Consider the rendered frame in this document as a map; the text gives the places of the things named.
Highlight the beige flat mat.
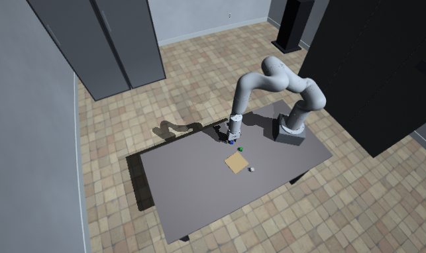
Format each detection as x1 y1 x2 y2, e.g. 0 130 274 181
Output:
224 152 249 174

